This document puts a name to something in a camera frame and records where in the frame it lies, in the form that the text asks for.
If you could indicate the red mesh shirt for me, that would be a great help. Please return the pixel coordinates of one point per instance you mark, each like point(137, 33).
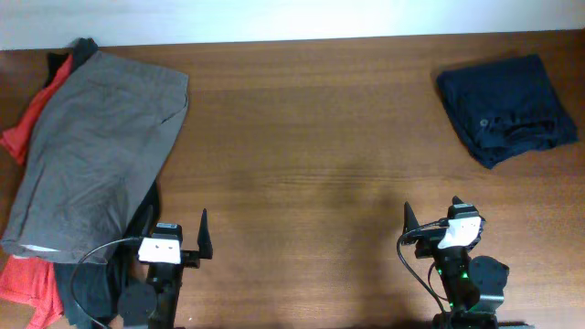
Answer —
point(32, 281)

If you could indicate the black t-shirt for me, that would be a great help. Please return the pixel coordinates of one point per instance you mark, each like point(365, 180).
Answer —
point(99, 286)

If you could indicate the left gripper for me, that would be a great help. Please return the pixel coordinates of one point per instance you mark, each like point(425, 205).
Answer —
point(192, 260)

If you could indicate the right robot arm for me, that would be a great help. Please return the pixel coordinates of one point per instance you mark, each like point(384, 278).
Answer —
point(473, 287)

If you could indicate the grey shorts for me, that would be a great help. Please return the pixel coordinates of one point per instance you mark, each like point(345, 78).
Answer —
point(94, 153)

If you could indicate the folded navy garment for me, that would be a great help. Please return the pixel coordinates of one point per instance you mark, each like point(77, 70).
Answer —
point(505, 108)

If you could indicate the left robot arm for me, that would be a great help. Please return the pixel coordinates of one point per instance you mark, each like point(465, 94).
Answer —
point(152, 303)

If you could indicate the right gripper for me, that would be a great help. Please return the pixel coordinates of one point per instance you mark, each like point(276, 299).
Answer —
point(429, 243)

